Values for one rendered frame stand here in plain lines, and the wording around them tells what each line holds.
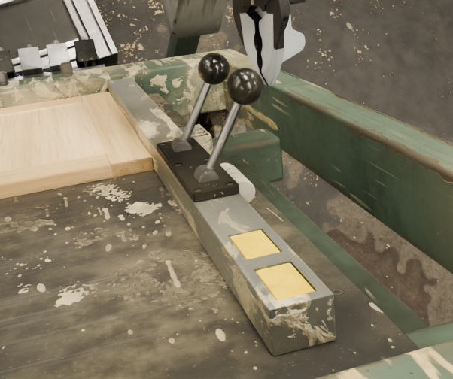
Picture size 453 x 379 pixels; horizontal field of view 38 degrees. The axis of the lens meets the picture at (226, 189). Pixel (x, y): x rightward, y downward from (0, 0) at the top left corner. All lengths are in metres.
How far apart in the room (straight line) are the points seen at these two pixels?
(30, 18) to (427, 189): 1.72
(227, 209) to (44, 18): 1.67
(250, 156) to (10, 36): 1.28
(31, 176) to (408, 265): 1.71
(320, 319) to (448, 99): 2.23
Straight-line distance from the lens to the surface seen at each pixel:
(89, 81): 1.35
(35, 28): 2.22
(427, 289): 2.40
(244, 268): 0.52
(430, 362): 0.31
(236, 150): 1.08
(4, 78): 1.40
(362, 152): 0.83
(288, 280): 0.50
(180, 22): 1.51
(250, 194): 0.74
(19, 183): 0.88
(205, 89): 0.79
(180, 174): 0.71
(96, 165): 0.89
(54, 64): 1.53
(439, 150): 0.74
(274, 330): 0.47
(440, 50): 2.76
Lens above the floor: 2.12
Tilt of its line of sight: 71 degrees down
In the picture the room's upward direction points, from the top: 31 degrees clockwise
